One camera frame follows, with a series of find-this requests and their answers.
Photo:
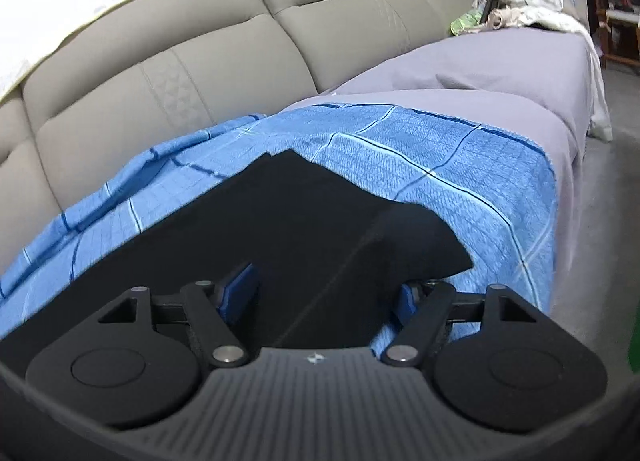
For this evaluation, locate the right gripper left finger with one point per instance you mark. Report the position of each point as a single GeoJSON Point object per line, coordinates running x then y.
{"type": "Point", "coordinates": [233, 293]}

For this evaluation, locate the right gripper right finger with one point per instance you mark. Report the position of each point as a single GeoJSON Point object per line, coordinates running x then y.
{"type": "Point", "coordinates": [409, 300]}

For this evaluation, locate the black pants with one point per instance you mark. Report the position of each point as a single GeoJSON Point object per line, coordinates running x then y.
{"type": "Point", "coordinates": [330, 258]}

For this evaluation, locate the blue plaid cloth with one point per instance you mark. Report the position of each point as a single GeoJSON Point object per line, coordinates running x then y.
{"type": "Point", "coordinates": [496, 191]}

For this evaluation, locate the lavender sofa cover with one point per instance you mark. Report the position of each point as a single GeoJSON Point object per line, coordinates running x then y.
{"type": "Point", "coordinates": [532, 82]}

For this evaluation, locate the beige sofa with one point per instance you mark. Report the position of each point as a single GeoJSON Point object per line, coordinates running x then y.
{"type": "Point", "coordinates": [151, 70]}

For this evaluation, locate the pile of clothes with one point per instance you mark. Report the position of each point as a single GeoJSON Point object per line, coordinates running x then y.
{"type": "Point", "coordinates": [566, 16]}

